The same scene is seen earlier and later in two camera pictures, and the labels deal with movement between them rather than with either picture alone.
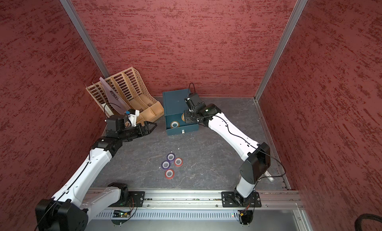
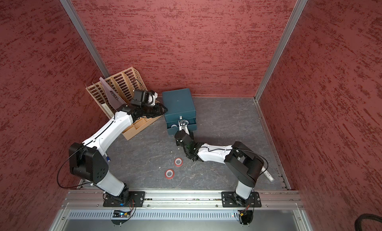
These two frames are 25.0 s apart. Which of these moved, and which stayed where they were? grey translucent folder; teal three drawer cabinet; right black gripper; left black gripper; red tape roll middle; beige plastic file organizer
Moved: right black gripper; left black gripper
Stayed: grey translucent folder; red tape roll middle; teal three drawer cabinet; beige plastic file organizer
